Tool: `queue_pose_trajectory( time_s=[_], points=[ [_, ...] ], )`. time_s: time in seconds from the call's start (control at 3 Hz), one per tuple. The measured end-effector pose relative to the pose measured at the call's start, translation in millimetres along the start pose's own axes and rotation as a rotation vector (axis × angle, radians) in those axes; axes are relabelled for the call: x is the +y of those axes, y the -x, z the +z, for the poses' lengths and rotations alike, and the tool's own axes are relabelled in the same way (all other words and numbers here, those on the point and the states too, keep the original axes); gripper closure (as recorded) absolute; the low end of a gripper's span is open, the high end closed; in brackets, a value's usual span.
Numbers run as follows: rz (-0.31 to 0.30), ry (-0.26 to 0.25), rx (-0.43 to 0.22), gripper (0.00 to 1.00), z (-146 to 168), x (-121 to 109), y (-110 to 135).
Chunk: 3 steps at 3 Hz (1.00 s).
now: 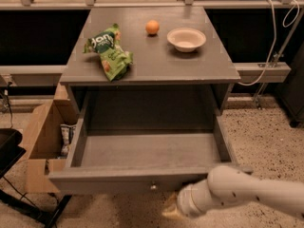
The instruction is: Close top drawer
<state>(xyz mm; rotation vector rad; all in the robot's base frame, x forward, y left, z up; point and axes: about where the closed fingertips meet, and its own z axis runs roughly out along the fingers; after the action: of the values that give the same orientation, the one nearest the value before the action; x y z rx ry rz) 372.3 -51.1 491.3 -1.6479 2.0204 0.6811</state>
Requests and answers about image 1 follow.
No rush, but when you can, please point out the snack packet in box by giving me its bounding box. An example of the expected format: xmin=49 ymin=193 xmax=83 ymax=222
xmin=60 ymin=124 xmax=76 ymax=157

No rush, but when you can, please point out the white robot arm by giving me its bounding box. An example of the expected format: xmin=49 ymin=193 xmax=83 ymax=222
xmin=162 ymin=165 xmax=304 ymax=219

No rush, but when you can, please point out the white cable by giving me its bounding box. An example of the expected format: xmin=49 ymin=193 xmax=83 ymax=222
xmin=237 ymin=0 xmax=300 ymax=86

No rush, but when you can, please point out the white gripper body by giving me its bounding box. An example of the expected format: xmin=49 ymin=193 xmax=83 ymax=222
xmin=177 ymin=180 xmax=216 ymax=219

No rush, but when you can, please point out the cardboard box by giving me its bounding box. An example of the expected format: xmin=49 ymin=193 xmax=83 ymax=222
xmin=21 ymin=84 xmax=77 ymax=193

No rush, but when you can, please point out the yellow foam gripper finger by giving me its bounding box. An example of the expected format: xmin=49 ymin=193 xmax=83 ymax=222
xmin=161 ymin=192 xmax=182 ymax=219

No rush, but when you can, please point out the black stand base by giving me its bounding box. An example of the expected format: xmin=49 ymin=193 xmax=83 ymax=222
xmin=0 ymin=128 xmax=73 ymax=228

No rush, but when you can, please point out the green chip bag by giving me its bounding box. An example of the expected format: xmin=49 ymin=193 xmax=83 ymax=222
xmin=84 ymin=24 xmax=133 ymax=82

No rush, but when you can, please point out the grey drawer cabinet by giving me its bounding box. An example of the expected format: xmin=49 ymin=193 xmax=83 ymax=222
xmin=59 ymin=6 xmax=241 ymax=125

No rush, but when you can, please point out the white bowl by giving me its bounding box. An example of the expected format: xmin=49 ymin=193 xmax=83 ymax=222
xmin=167 ymin=28 xmax=206 ymax=52

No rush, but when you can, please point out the grey top drawer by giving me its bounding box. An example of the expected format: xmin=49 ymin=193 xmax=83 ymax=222
xmin=49 ymin=88 xmax=238 ymax=194

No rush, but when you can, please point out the orange fruit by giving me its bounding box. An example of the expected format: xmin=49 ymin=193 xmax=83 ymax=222
xmin=145 ymin=20 xmax=160 ymax=35

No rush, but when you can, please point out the black cable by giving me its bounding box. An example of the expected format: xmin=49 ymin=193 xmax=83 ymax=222
xmin=2 ymin=81 xmax=13 ymax=130

